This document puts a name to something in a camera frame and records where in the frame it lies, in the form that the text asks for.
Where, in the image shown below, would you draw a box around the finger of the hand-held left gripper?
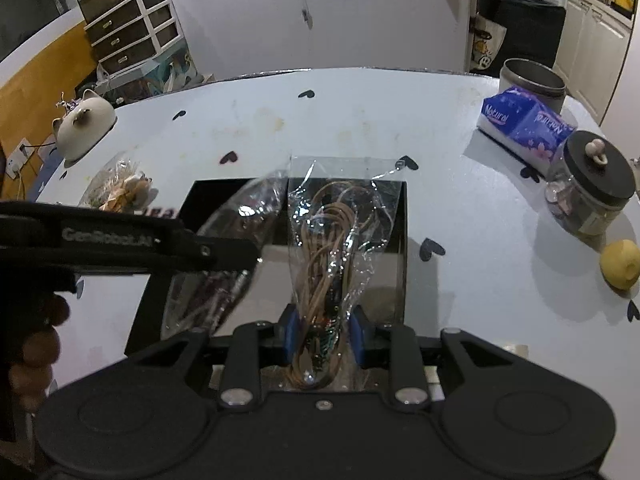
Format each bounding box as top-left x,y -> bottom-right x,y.
192,232 -> 262,274

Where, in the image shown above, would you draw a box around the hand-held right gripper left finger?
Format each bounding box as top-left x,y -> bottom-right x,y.
122,307 -> 302,408

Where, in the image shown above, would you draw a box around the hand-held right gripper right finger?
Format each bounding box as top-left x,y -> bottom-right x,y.
350,306 -> 531,407

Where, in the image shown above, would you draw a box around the clear bag of dark items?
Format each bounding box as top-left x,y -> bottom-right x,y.
161,169 -> 292,337

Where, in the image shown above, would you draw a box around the clear bag of beige hair ties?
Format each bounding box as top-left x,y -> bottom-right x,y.
84,156 -> 157,212

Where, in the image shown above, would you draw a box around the black box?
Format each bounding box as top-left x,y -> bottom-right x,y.
124,178 -> 410,357

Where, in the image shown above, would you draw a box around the clear bag of tan cords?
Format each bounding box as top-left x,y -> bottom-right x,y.
286,154 -> 407,392

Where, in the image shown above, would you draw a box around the person's left hand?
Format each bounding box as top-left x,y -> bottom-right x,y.
7,292 -> 71,411

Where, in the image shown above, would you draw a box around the white cat figurine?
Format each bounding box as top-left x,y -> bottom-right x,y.
53,88 -> 118,167

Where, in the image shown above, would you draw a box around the colourful printed bags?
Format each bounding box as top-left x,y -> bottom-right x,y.
94,51 -> 217,99

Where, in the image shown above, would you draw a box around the black screen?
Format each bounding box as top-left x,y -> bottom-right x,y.
0,0 -> 69,62

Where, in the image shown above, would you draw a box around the blue and white packet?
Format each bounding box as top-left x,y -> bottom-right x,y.
476,85 -> 579,169

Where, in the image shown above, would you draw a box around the yellow fruit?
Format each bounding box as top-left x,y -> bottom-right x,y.
599,240 -> 640,291

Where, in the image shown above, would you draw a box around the glass jar with black lid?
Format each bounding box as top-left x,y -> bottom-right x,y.
544,130 -> 637,239

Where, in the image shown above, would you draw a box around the round metal tin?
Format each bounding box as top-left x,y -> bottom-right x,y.
498,58 -> 567,114

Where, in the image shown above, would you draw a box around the white cartoon tote bag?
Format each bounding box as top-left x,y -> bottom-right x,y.
469,13 -> 509,72

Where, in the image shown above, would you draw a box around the black chair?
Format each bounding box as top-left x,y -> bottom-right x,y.
476,0 -> 567,75

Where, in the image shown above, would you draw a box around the white kitchen cabinet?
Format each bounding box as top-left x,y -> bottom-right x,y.
552,0 -> 640,127

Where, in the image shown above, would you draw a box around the white wall outlet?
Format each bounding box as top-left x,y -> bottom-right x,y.
6,135 -> 59,179

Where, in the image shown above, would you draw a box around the white wire rack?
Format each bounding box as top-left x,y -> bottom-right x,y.
84,0 -> 182,74

